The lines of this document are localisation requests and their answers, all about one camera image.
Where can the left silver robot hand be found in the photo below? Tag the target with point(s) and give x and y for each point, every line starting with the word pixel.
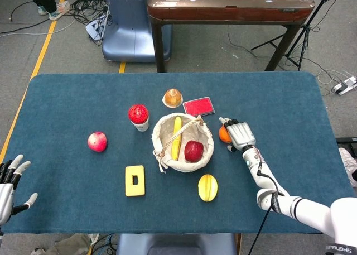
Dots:
pixel 7 190

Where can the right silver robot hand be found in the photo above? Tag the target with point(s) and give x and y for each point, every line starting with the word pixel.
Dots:
pixel 242 134

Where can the orange fruit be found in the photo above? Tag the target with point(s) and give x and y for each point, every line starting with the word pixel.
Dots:
pixel 223 135

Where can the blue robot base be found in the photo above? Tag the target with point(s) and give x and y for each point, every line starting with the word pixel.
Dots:
pixel 134 23

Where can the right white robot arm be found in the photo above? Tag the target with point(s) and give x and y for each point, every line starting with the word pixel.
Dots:
pixel 290 199

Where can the white cloth-lined wicker basket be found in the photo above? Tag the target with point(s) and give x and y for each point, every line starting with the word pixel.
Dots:
pixel 182 143

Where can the dark red apple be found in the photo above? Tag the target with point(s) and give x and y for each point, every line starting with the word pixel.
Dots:
pixel 193 151

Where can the red ink pad box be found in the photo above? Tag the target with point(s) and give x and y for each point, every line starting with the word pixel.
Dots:
pixel 198 106

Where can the yellow starfruit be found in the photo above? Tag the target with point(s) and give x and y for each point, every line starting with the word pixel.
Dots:
pixel 207 187

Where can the yellow banana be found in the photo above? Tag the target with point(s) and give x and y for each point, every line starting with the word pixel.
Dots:
pixel 176 139

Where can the blue table cloth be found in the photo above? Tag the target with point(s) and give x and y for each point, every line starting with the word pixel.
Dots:
pixel 167 154

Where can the clear jelly cup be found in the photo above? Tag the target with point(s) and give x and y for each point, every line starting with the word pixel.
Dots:
pixel 173 97

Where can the beige cloth bundle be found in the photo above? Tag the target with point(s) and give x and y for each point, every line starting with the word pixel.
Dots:
pixel 67 245

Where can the pink red apple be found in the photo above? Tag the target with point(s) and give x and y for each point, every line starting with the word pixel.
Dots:
pixel 97 141

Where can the white cup with red top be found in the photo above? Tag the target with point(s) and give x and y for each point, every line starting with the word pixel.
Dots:
pixel 139 117

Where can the yellow rectangular block with hole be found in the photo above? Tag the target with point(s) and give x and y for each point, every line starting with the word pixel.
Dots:
pixel 135 180

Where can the black tripod stand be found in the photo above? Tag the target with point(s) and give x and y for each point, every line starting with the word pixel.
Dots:
pixel 305 31

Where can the brown mahjong table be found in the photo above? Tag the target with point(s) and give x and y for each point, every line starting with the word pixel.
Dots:
pixel 230 12

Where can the white power strip with plugs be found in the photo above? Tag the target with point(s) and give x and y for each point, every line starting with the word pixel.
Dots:
pixel 96 27

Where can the person leg with sneaker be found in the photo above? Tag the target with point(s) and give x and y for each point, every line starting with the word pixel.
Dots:
pixel 47 1

